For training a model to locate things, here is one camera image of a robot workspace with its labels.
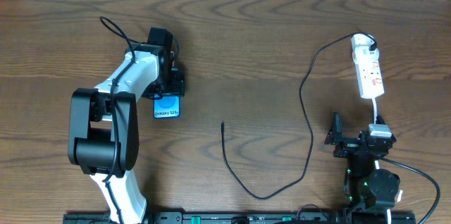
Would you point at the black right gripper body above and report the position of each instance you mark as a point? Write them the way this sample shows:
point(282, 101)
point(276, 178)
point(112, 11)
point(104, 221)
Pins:
point(349, 140)

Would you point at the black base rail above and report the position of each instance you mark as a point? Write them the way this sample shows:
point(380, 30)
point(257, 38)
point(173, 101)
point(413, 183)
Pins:
point(230, 218)

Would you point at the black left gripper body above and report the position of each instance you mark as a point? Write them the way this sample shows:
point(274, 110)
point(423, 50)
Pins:
point(177, 82)

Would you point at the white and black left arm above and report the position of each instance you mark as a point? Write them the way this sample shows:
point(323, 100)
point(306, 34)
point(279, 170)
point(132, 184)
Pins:
point(103, 133)

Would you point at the blue Galaxy smartphone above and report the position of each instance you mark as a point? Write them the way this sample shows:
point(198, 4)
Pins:
point(167, 107)

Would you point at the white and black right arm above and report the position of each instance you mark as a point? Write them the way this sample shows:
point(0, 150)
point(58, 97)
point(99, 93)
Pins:
point(371, 189)

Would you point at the white power strip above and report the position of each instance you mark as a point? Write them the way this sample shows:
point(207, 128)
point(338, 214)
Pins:
point(365, 55)

